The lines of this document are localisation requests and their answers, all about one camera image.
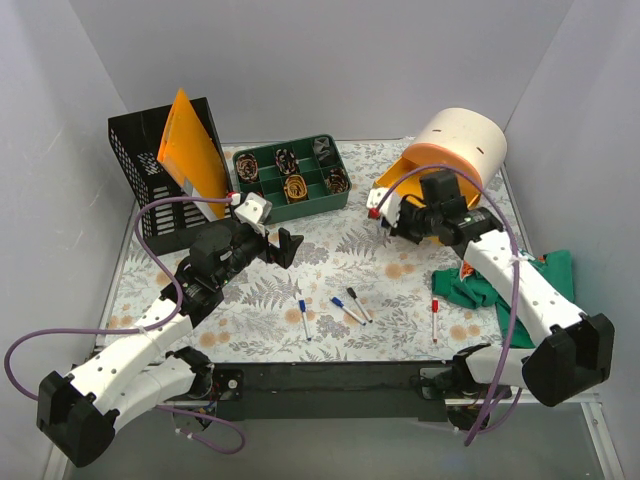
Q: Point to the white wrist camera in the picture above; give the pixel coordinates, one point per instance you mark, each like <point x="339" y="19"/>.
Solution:
<point x="385" y="205"/>
<point x="251" y="209"/>

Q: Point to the orange plastic folder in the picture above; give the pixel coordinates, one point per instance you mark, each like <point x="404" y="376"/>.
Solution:
<point x="188" y="154"/>

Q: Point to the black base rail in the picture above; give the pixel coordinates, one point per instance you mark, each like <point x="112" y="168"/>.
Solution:
<point x="336" y="390"/>

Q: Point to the blue cap marker left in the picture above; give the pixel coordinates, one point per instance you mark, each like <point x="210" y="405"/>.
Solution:
<point x="303" y="311"/>

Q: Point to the black mesh file holder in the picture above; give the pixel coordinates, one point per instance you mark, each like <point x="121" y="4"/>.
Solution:
<point x="135" y="139"/>

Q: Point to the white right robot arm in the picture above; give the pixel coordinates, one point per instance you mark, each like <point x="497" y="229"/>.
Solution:
<point x="572" y="351"/>

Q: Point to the aluminium frame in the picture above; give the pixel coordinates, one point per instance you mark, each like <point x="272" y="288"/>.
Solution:
<point x="570" y="441"/>

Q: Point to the green compartment tray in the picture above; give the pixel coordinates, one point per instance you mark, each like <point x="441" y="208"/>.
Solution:
<point x="300" y="178"/>

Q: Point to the green cloth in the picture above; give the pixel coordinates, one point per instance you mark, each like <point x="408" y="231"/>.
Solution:
<point x="472" y="291"/>

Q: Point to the red cap marker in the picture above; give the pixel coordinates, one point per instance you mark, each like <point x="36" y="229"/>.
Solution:
<point x="434" y="319"/>

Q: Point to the blue cap marker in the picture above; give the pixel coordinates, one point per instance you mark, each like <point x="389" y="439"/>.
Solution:
<point x="337" y="302"/>
<point x="303" y="311"/>

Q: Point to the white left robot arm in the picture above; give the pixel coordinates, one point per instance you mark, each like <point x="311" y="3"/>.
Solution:
<point x="82" y="411"/>

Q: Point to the blue cap marker middle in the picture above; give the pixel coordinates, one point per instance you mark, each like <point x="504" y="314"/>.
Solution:
<point x="337" y="302"/>

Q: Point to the black cap marker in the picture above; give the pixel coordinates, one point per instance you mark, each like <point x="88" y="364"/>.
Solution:
<point x="360" y="305"/>

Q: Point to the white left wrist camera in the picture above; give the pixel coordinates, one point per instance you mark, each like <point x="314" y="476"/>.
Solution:
<point x="251" y="209"/>

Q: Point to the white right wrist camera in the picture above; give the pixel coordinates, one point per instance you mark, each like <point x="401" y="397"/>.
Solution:
<point x="385" y="205"/>

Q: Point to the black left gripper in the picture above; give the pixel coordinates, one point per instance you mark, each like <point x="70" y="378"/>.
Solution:
<point x="273" y="248"/>

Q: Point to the floral table mat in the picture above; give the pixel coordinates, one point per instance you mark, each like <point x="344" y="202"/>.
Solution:
<point x="259" y="319"/>

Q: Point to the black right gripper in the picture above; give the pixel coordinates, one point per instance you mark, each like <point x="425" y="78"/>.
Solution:
<point x="400" y="220"/>

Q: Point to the cream cylindrical drawer box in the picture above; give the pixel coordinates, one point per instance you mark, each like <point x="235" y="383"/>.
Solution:
<point x="451" y="161"/>

